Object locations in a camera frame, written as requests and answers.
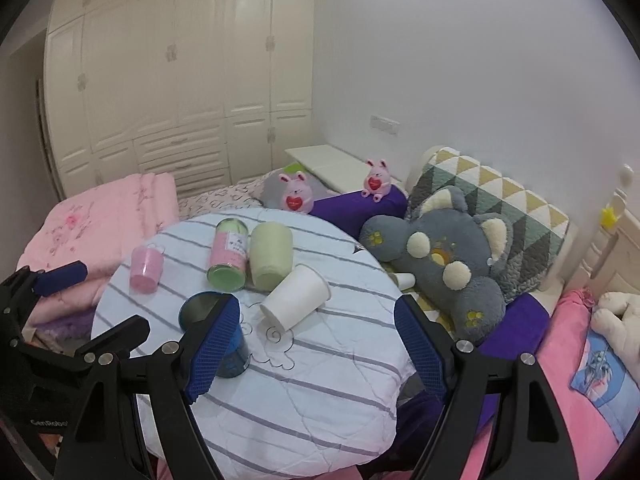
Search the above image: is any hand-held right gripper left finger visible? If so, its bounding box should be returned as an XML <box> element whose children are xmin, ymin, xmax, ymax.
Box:
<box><xmin>52</xmin><ymin>294</ymin><xmax>242</xmax><ymax>480</ymax></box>

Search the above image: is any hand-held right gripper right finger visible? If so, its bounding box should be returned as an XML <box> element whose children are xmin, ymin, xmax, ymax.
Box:
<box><xmin>394</xmin><ymin>294</ymin><xmax>577</xmax><ymax>480</ymax></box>

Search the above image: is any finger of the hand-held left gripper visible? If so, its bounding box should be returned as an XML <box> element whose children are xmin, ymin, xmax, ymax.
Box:
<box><xmin>10</xmin><ymin>314</ymin><xmax>151</xmax><ymax>377</ymax></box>
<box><xmin>0</xmin><ymin>261</ymin><xmax>89</xmax><ymax>346</ymax></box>

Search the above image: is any dark teal cup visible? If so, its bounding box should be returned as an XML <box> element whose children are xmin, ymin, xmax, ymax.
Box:
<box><xmin>179</xmin><ymin>291</ymin><xmax>251</xmax><ymax>378</ymax></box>

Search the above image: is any pink plastic cup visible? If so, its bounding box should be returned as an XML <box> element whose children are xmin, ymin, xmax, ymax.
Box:
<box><xmin>129</xmin><ymin>242</ymin><xmax>167</xmax><ymax>295</ymax></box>

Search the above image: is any pale green cup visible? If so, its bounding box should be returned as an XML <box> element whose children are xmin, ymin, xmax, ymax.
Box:
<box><xmin>249</xmin><ymin>221</ymin><xmax>294</xmax><ymax>292</ymax></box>

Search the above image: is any purple fuzzy blanket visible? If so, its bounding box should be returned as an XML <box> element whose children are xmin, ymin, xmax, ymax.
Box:
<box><xmin>30</xmin><ymin>307</ymin><xmax>98</xmax><ymax>356</ymax></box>

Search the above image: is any pink folded blanket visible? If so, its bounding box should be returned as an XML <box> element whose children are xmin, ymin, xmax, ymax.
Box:
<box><xmin>15</xmin><ymin>172</ymin><xmax>181</xmax><ymax>341</ymax></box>

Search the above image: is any pink can with green lid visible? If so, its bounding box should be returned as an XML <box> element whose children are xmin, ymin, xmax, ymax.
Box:
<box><xmin>206</xmin><ymin>217</ymin><xmax>250</xmax><ymax>292</ymax></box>

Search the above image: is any purple bed sheet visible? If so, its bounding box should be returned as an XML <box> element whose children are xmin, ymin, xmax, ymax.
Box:
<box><xmin>390</xmin><ymin>292</ymin><xmax>556</xmax><ymax>461</ymax></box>

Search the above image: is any grey plush bear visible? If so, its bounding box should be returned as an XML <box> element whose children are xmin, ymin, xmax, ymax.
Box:
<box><xmin>359</xmin><ymin>185</ymin><xmax>516</xmax><ymax>347</ymax></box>

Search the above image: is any pink pillow with blue print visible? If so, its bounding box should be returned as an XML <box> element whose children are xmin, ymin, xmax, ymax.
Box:
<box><xmin>480</xmin><ymin>287</ymin><xmax>640</xmax><ymax>480</ymax></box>

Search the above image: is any heart-print bedsheet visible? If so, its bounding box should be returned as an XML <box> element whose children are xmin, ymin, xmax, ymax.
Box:
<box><xmin>177</xmin><ymin>175</ymin><xmax>281</xmax><ymax>221</ymax></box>

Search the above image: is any purple bolster cushion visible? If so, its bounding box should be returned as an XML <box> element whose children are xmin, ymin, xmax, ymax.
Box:
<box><xmin>307</xmin><ymin>183</ymin><xmax>408</xmax><ymax>233</ymax></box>

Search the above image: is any grey pillow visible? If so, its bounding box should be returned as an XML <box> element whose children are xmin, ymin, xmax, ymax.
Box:
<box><xmin>260</xmin><ymin>167</ymin><xmax>331</xmax><ymax>211</ymax></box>

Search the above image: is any triangle-patterned quilted pillow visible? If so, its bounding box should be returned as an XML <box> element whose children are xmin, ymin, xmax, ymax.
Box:
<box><xmin>406</xmin><ymin>147</ymin><xmax>571</xmax><ymax>303</ymax></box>

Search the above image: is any pink bunny plush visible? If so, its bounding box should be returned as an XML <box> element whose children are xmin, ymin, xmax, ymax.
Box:
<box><xmin>277</xmin><ymin>171</ymin><xmax>315</xmax><ymax>213</ymax></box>
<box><xmin>362</xmin><ymin>159</ymin><xmax>392</xmax><ymax>203</ymax></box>

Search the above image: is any white plush toy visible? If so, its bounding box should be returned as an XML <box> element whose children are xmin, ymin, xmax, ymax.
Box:
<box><xmin>591</xmin><ymin>291</ymin><xmax>640</xmax><ymax>368</ymax></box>

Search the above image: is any white low table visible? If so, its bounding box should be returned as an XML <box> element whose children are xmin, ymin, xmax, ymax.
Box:
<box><xmin>285</xmin><ymin>144</ymin><xmax>401</xmax><ymax>195</ymax></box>

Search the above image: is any white bed headboard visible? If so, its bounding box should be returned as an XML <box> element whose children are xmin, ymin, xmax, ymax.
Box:
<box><xmin>565</xmin><ymin>164</ymin><xmax>640</xmax><ymax>301</ymax></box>

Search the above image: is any white wardrobe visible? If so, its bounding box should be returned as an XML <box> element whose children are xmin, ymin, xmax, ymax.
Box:
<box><xmin>42</xmin><ymin>0</ymin><xmax>317</xmax><ymax>201</ymax></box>

